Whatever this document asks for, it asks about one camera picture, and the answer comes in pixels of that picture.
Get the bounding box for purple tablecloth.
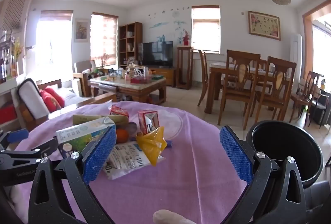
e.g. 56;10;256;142
14;101;249;224

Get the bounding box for framed sunflower picture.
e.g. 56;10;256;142
74;19;90;43

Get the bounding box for tan paper box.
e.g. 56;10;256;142
72;115;114;126

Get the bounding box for wooden bookshelf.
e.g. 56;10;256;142
118;22;143;67

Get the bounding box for green and white milk carton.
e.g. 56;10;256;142
56;116;116;160

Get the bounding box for wooden sofa with white cushions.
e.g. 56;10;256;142
16;78;117;131

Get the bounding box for black television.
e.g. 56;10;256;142
138;41;174;69

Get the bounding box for framed flower clock picture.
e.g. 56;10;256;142
247;11;281;41

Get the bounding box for wooden coffee table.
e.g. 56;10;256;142
89;75;167;105

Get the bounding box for pale cloth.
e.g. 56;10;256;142
152;210;198;224

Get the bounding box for yellow artificial flowers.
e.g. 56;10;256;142
14;38;24;61

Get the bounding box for white standing air conditioner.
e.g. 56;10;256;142
290;33;303;77

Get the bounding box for wooden armchair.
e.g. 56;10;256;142
72;60;97;96

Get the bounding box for metal bottle rack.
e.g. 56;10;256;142
0;30;26;85

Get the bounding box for orange mandarin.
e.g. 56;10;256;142
115;129;129;144

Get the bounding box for red flower vase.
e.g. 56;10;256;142
181;29;190;46

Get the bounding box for black trash bin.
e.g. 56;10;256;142
246;121;324;189

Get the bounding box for yellow plastic bag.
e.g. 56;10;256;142
136;126;168;166

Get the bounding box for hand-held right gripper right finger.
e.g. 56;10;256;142
219;125;307;224

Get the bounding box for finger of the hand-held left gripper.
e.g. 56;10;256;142
0;136;59;162
0;129;29;148

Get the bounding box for blue wall decals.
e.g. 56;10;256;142
149;5;189;42

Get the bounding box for white lattice cabinet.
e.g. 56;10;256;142
0;0;34;33

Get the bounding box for white printed plastic packet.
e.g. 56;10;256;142
103;142;166;180

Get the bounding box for wooden dining chair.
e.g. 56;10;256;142
218;49;261;123
290;71;321;126
255;56;297;127
198;49;210;107

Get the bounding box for tall wooden plant stand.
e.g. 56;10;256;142
176;46;194;90

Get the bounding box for small red and white box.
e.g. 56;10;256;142
109;105;130;123

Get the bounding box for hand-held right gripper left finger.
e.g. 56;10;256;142
28;126;117;224

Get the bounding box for wooden dining table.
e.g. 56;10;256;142
204;61;295;114

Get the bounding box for wooden television cabinet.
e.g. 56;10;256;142
149;67;177;87

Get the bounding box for window with pink blind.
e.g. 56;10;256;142
90;12;119;61
191;5;221;54
35;10;73;77

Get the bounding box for red cushion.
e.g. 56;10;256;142
44;86;66;108
39;90;56;112

